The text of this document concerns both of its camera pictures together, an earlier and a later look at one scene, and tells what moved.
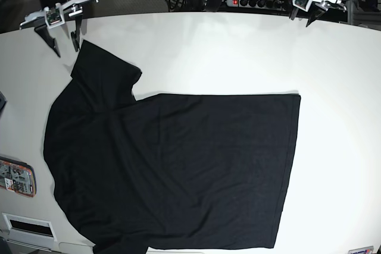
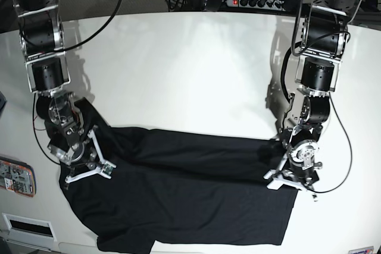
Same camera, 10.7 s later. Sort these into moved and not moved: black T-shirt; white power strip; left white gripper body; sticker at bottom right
Moved: black T-shirt; left white gripper body
Not moved: sticker at bottom right; white power strip
